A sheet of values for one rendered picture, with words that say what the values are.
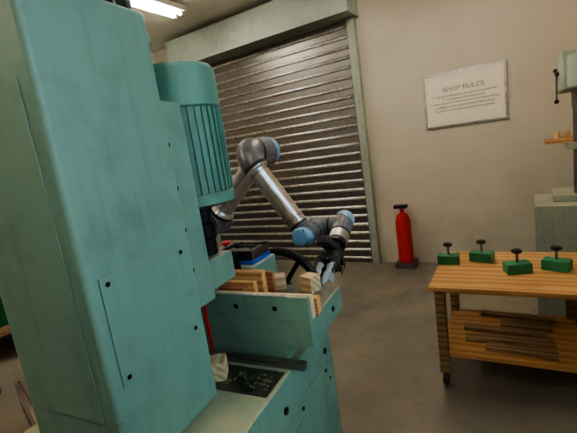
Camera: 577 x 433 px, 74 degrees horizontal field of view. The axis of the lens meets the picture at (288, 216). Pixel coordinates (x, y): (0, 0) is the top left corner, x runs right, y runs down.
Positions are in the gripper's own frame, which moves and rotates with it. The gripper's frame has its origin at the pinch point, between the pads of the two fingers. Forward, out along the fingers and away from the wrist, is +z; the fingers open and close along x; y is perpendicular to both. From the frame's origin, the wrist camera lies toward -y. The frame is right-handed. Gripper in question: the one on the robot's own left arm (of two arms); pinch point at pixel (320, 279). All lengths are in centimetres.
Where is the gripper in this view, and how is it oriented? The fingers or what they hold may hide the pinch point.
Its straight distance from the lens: 129.5
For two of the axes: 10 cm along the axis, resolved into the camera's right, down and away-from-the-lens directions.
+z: -3.3, 6.5, -6.9
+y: 3.6, 7.6, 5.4
